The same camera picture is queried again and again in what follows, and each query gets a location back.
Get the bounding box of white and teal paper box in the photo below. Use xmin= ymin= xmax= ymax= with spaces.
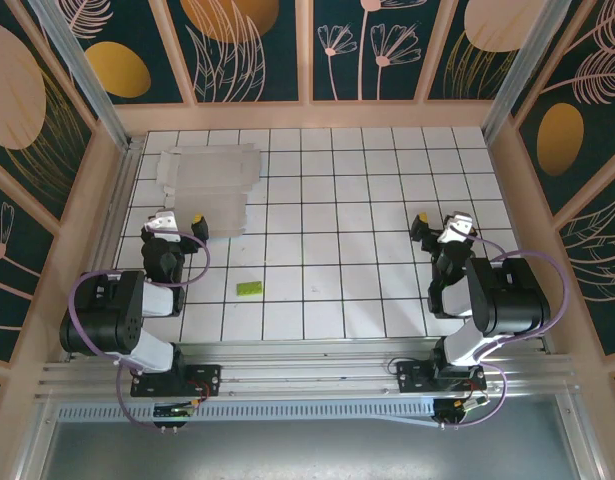
xmin=155 ymin=142 xmax=263 ymax=240

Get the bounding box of grey metal panel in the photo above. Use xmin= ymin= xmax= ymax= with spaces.
xmin=14 ymin=418 xmax=606 ymax=480

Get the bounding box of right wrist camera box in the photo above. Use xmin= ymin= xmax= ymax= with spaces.
xmin=436 ymin=212 xmax=476 ymax=246

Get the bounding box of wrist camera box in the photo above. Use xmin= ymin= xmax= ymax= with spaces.
xmin=436 ymin=212 xmax=476 ymax=246
xmin=147 ymin=209 xmax=182 ymax=245

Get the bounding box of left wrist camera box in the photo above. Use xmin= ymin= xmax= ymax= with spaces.
xmin=147 ymin=209 xmax=182 ymax=245

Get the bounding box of aluminium side rail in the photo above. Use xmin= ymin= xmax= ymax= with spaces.
xmin=61 ymin=130 xmax=147 ymax=362

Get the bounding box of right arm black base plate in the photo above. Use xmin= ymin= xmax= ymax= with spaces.
xmin=395 ymin=360 xmax=487 ymax=394

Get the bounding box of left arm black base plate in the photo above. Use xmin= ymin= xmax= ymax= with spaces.
xmin=130 ymin=364 xmax=223 ymax=399

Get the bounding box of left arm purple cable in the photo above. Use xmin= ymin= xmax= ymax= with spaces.
xmin=68 ymin=230 xmax=212 ymax=432

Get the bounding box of aluminium rail frame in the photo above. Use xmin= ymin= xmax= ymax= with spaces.
xmin=34 ymin=335 xmax=583 ymax=401

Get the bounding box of aluminium corner post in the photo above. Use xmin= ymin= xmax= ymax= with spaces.
xmin=25 ymin=0 xmax=134 ymax=150
xmin=480 ymin=0 xmax=587 ymax=145

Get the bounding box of grey slotted cable duct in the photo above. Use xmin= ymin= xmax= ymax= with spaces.
xmin=56 ymin=403 xmax=438 ymax=426

